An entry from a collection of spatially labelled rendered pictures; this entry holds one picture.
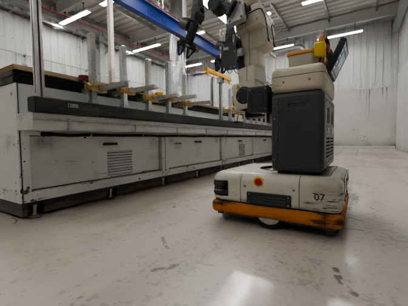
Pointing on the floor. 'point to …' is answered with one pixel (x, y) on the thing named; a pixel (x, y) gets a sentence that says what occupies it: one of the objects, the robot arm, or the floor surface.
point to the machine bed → (101, 152)
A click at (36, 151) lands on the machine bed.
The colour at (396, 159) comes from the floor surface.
